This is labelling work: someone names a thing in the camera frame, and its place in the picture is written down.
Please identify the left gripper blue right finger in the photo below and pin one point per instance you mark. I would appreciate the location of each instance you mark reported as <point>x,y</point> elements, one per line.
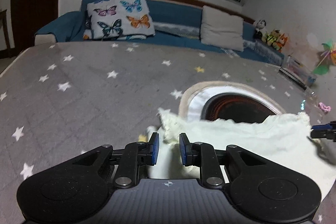
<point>203,156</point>

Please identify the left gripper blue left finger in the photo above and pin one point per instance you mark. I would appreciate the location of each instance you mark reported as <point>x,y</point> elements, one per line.
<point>133,160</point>

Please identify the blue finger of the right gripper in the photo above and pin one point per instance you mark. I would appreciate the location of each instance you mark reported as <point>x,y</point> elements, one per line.
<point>324,131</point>

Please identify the pale green t-shirt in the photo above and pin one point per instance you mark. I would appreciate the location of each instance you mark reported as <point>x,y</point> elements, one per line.
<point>283,139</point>

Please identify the round black table heater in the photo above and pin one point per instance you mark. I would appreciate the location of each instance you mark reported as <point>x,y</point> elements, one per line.
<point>212,100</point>

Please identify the colourful paper pinwheel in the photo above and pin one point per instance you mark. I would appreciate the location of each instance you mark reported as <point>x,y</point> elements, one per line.
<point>327,58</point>

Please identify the black remote control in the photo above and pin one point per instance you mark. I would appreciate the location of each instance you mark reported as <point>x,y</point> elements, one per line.
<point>293,77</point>

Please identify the clear plastic storage box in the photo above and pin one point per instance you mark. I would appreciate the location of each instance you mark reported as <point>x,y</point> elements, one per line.
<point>305,74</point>

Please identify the grey star tablecloth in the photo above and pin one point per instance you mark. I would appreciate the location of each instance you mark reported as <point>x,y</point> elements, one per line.
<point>66,98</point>

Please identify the orange fox plush toy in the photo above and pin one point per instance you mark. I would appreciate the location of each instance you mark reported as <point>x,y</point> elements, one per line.
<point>280,42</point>

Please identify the panda plush toy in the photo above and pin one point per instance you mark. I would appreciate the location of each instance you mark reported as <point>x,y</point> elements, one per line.
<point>260,30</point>

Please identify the beige plain pillow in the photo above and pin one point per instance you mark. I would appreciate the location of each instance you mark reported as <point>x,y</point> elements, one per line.
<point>221,30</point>

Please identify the blue sofa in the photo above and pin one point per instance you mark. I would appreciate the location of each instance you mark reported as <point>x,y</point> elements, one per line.
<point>175,25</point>

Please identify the butterfly print pillow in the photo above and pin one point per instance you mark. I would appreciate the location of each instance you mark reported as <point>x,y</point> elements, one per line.
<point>118,20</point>

